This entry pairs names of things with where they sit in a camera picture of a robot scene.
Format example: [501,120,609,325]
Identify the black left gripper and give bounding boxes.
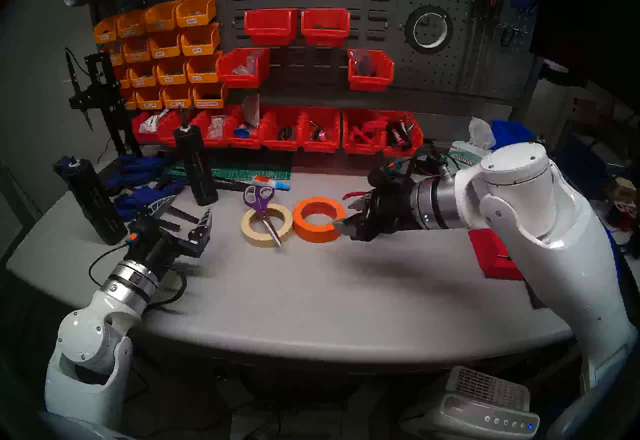
[127,195,213,274]

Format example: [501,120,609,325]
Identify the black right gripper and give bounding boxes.
[332,171,417,242]

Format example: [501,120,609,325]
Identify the orange tape roll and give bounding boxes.
[292,197,347,244]

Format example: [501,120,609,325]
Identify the black tape roll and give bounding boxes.
[404,5,455,55]

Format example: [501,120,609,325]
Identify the beige masking tape roll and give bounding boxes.
[240,203,294,248]

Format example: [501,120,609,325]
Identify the black metal bar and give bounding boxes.
[165,206,201,225]

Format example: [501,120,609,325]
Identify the blue bar clamp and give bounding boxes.
[114,179,186,222]
[102,154,173,187]

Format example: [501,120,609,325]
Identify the black screwdriver bit holder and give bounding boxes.
[172,105,219,207]
[53,156,128,246]

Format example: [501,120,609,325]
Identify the thin black flat bar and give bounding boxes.
[172,175,251,193]

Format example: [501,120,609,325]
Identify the red bin with red pliers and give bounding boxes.
[341,109,388,155]

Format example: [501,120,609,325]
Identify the red bin with markers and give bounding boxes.
[380,111,425,158]

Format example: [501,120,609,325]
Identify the red bin with small tools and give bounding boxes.
[300,108,343,153]
[260,106,307,152]

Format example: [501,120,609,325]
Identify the green cutting mat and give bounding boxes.
[162,150,293,182]

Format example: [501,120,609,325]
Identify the red black marker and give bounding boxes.
[387,116,415,150]

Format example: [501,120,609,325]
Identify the red bin with crumpled paper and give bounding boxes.
[131,111,163,143]

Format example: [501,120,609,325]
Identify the white glue tube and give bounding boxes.
[251,175,291,192]

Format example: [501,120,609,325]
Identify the red bin with paper manual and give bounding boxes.
[222,105,266,149]

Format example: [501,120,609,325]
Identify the yellow bin M2.5-5 label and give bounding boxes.
[161,84,196,109]

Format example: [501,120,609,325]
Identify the yellow bin M4-0.7X6 HEX label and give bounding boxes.
[192,81,228,109]

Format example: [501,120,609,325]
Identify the yellow bin M2.5-6 label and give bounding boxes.
[134,86,165,110]

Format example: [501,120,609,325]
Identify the Kimtech tissue box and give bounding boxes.
[447,140,488,167]

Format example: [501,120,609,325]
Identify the folded paper manual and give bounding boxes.
[241,94,262,128]

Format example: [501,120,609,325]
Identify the red bin with parts bag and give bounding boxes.
[347,49,396,93]

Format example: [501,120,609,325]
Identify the red bin with black bolt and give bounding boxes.
[468,228,526,280]

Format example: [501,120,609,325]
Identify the yellow bin M3-8 label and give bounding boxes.
[155,56,190,86]

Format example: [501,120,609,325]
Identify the yellow bin M3-6 label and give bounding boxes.
[185,51,223,84]

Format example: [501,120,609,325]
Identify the yellow bin M3-12 label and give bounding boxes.
[127,61,160,88]

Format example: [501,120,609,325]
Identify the black soldering stand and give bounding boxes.
[67,51,143,157]

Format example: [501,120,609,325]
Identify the white tissue sheet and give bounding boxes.
[467,116,497,149]

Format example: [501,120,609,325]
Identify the clear bag of black parts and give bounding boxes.
[352,48,376,77]

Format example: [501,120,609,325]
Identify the red bin with clear box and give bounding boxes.
[216,47,271,89]

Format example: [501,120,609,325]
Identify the yellow bin M4-6 label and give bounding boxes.
[148,29,185,59]

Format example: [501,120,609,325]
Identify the yellow bin M4X4X6 label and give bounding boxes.
[121,35,153,63]

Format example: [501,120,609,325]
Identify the clear plastic box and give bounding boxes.
[232,50,266,76]

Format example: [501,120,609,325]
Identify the yellow bin M3-4 label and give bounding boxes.
[180,23,221,57]

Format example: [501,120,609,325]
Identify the blue plastic bin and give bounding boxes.
[490,119,536,150]

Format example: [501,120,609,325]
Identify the black soldering iron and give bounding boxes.
[64,47,96,133]

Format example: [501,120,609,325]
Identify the red bin with black parts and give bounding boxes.
[301,9,352,48]

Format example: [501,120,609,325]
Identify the black bin stand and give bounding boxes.
[525,279,546,309]

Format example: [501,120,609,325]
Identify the yellow bin M3X8 BAD label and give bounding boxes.
[116,9,149,38]

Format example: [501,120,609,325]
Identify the black power strip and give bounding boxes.
[240,394,351,417]

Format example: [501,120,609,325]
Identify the empty red hanging bin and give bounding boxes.
[244,9,298,47]

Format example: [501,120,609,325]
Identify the yellow bin M3X6X4 label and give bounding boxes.
[93,15,122,44]

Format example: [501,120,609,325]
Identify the yellow bin M3X6 label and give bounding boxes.
[175,0,217,28]

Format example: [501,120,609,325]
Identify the white air purifier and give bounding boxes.
[400,365,542,440]

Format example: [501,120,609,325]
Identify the dark monitor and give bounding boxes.
[532,0,640,104]

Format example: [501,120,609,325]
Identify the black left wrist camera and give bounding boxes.
[125,218,173,247]

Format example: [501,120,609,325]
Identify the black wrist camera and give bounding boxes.
[370,159,408,182]
[125,218,173,247]

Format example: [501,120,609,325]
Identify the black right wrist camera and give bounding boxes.
[370,159,408,182]

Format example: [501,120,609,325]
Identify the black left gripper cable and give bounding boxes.
[88,244,188,309]

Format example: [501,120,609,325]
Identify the purple handled scissors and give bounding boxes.
[242,185,283,248]

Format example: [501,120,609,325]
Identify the red handled pliers bundle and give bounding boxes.
[350,116,390,144]

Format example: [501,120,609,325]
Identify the braided right gripper cable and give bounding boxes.
[405,141,453,179]

